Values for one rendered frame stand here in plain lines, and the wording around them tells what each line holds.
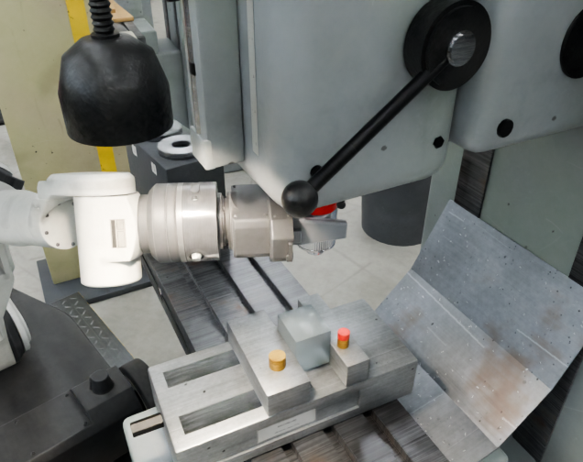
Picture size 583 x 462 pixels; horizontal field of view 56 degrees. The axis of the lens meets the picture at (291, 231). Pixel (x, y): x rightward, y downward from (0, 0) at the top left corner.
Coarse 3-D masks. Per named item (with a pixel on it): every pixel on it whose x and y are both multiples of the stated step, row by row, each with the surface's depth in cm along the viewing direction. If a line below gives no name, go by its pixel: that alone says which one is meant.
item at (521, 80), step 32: (480, 0) 46; (512, 0) 45; (544, 0) 46; (576, 0) 48; (512, 32) 46; (544, 32) 48; (576, 32) 49; (512, 64) 48; (544, 64) 50; (576, 64) 51; (480, 96) 49; (512, 96) 50; (544, 96) 52; (576, 96) 54; (480, 128) 51; (512, 128) 52; (544, 128) 54
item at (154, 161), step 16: (176, 128) 113; (144, 144) 110; (160, 144) 107; (176, 144) 108; (128, 160) 119; (144, 160) 109; (160, 160) 103; (176, 160) 103; (192, 160) 103; (144, 176) 113; (160, 176) 104; (176, 176) 102; (192, 176) 104; (208, 176) 107; (224, 176) 109; (144, 192) 117; (224, 192) 111
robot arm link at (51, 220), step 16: (64, 176) 59; (80, 176) 57; (96, 176) 57; (112, 176) 57; (128, 176) 59; (48, 192) 60; (64, 192) 58; (80, 192) 57; (96, 192) 56; (112, 192) 57; (128, 192) 58; (32, 208) 62; (48, 208) 62; (64, 208) 64; (32, 224) 63; (48, 224) 63; (64, 224) 64; (48, 240) 63; (64, 240) 65
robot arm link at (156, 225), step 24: (168, 192) 58; (96, 216) 57; (120, 216) 57; (144, 216) 57; (168, 216) 57; (96, 240) 57; (120, 240) 57; (144, 240) 58; (168, 240) 57; (96, 264) 58; (120, 264) 58
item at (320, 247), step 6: (336, 210) 61; (306, 216) 60; (312, 216) 60; (318, 216) 60; (324, 216) 60; (330, 216) 60; (330, 240) 62; (300, 246) 63; (306, 246) 62; (312, 246) 62; (318, 246) 62; (324, 246) 62; (330, 246) 62; (312, 252) 62; (318, 252) 62
